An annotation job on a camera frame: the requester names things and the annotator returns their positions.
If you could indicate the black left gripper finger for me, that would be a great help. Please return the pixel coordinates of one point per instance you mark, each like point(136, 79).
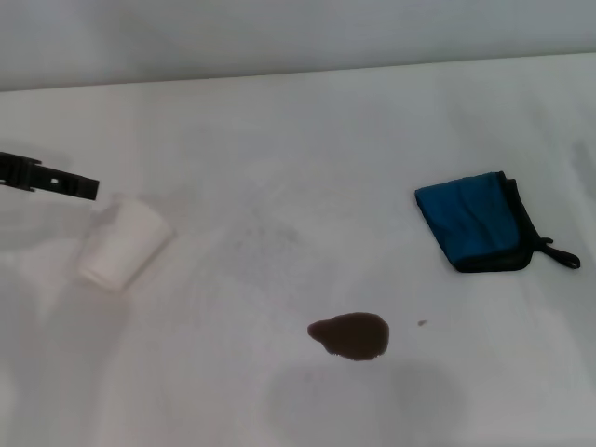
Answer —
point(70, 184)

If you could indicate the white paper cup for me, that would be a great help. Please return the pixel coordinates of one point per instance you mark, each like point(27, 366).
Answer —
point(123, 242)

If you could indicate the blue rag with black edging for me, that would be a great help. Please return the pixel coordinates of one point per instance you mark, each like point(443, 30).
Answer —
point(470, 219)

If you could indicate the dark brown liquid stain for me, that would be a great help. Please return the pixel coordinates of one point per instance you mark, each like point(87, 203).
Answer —
point(354, 336)

